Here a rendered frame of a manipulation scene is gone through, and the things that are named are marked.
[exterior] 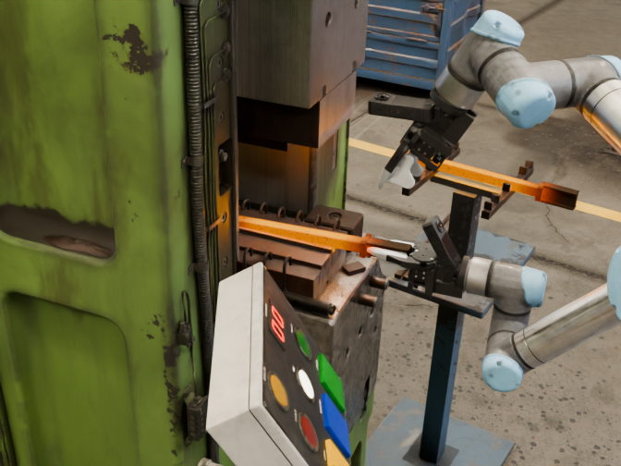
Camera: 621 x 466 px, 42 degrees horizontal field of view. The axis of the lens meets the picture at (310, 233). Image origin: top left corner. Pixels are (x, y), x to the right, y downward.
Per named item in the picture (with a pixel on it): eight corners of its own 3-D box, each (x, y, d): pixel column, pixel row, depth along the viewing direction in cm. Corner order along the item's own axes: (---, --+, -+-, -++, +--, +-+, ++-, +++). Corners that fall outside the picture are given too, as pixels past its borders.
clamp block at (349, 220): (362, 237, 195) (364, 213, 192) (350, 253, 189) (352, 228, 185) (316, 226, 199) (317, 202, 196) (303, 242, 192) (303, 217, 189)
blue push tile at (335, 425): (347, 423, 130) (326, 392, 127) (351, 457, 124) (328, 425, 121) (337, 427, 131) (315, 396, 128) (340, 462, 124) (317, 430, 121)
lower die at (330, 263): (346, 261, 186) (347, 227, 181) (312, 306, 169) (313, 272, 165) (184, 222, 199) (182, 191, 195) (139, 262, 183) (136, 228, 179)
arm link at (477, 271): (487, 271, 160) (494, 251, 166) (464, 266, 161) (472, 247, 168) (482, 303, 164) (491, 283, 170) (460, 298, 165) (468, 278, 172)
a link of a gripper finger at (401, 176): (396, 208, 144) (425, 168, 139) (369, 189, 144) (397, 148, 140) (400, 202, 147) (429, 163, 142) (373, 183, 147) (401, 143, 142)
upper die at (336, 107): (354, 114, 168) (357, 68, 164) (318, 149, 152) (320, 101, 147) (176, 82, 181) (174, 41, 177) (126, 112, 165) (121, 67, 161)
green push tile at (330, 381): (342, 382, 139) (321, 352, 136) (346, 411, 132) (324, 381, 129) (333, 386, 139) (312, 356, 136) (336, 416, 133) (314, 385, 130)
